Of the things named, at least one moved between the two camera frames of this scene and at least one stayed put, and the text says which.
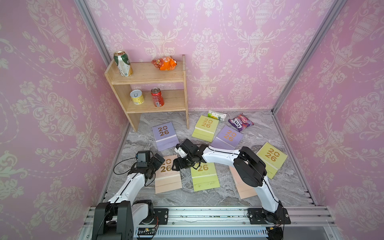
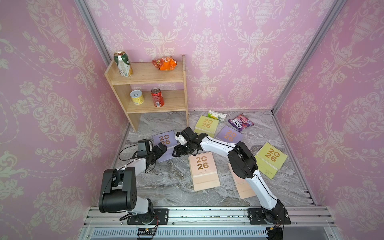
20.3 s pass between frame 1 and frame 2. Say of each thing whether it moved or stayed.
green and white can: stayed
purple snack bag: stayed
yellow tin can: stayed
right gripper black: moved
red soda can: stayed
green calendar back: stayed
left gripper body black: moved
